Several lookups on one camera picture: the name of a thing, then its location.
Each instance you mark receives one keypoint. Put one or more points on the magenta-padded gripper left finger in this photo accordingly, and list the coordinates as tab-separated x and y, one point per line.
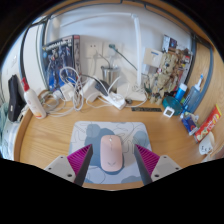
60	165

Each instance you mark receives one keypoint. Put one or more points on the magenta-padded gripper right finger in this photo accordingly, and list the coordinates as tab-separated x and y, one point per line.
165	165

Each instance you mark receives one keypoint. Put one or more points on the pink computer mouse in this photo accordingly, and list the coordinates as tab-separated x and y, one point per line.
111	153

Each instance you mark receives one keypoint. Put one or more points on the grey blue cloud mouse pad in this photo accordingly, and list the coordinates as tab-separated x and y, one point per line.
86	133

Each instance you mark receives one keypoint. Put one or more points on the white mug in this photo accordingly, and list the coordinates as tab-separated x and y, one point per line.
206	145

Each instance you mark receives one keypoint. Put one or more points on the small white clock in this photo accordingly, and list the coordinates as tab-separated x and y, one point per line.
168	112

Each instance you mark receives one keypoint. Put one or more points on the black ruler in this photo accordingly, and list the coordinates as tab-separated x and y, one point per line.
146	109

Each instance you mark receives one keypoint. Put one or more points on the red chips can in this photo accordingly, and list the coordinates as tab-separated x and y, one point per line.
208	123

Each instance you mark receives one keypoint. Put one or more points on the light bedding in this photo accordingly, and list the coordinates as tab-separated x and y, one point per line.
6	133

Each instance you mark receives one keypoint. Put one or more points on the white red-pump bottle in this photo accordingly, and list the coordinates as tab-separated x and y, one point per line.
35	103

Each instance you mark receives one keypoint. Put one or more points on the blue spray bottle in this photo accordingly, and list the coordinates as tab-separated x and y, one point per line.
192	98

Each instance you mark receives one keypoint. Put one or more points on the blue white tube bottle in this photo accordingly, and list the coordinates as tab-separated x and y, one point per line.
180	93

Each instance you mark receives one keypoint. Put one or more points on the tan block figure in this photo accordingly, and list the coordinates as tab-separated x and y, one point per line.
156	86

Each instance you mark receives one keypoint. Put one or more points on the white power strip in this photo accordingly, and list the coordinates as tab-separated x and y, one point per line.
116	101

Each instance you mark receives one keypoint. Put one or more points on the white charger block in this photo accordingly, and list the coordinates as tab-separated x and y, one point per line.
89	89

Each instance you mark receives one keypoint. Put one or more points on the black bag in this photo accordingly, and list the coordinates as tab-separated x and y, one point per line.
15	96

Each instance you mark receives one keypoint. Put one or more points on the brown block figure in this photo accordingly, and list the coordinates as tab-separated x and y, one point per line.
170	71

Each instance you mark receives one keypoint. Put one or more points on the steel cup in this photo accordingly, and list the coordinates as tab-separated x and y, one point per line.
110	75

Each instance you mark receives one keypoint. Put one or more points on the blue model kit box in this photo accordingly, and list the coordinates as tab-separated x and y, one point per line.
60	60

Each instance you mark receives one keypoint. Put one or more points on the white blue card box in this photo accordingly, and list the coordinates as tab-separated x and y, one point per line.
152	56

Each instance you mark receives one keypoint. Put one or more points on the printed figure box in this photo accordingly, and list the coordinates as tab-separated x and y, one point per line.
185	55

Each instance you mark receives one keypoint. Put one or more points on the white desk lamp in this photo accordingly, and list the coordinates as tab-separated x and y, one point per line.
137	50

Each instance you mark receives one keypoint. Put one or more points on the grey metal desk frame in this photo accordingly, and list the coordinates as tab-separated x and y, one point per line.
209	66

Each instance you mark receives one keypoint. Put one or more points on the white wall socket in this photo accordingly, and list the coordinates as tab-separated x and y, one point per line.
92	49

